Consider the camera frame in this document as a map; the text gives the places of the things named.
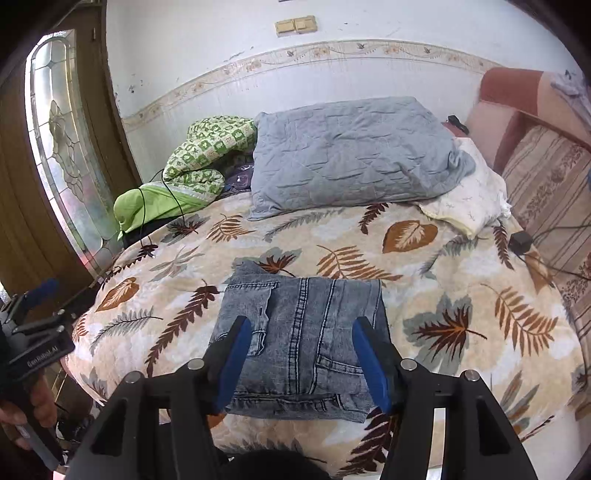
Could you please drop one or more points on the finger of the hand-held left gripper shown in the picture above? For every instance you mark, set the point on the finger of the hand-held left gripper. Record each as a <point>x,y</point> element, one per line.
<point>44,290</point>
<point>44,323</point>

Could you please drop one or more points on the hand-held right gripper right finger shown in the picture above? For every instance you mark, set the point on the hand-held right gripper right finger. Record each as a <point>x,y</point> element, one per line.
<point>371,364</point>

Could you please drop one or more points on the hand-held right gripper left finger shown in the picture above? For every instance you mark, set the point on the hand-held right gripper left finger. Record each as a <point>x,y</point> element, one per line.
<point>233,364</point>

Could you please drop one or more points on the grey-blue denim pants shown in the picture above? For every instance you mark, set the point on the grey-blue denim pants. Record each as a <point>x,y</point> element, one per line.
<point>314,314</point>

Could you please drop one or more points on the person's left hand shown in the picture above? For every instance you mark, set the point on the person's left hand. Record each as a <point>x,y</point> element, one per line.
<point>44,406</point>

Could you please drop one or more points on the dark cloth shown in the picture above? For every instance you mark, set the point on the dark cloth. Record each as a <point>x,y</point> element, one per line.
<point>143,233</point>

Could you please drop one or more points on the leaf-print blanket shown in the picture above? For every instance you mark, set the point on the leaf-print blanket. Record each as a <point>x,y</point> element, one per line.
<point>461,277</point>

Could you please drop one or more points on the bright green cloth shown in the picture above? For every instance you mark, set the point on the bright green cloth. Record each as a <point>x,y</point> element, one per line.
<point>143,203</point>

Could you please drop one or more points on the wooden door with stained glass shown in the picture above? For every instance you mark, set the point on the wooden door with stained glass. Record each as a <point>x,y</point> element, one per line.
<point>64,152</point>

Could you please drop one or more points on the purple patterned cloth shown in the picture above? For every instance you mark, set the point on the purple patterned cloth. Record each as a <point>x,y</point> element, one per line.
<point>240,177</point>

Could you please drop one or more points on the black power adapter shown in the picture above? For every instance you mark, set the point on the black power adapter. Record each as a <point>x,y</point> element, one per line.
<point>521,242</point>

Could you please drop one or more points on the cream white pillow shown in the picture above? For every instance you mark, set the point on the cream white pillow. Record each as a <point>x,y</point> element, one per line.
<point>475,194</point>

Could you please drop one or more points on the grey quilted pillow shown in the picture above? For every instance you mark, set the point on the grey quilted pillow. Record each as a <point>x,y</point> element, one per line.
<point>351,152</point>

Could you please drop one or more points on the green checkered blanket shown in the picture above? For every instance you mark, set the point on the green checkered blanket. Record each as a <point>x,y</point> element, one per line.
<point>203,143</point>

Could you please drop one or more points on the pink striped sofa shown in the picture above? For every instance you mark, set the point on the pink striped sofa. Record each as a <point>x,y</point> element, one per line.
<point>545,184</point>

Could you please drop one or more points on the small black device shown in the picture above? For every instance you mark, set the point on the small black device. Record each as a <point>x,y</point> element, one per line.
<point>457,123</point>

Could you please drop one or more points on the pale patterned cloth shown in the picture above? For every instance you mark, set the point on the pale patterned cloth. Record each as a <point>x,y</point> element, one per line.
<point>568,85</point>

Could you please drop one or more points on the beige wall switch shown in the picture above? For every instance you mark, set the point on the beige wall switch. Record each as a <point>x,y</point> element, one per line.
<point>296,26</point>

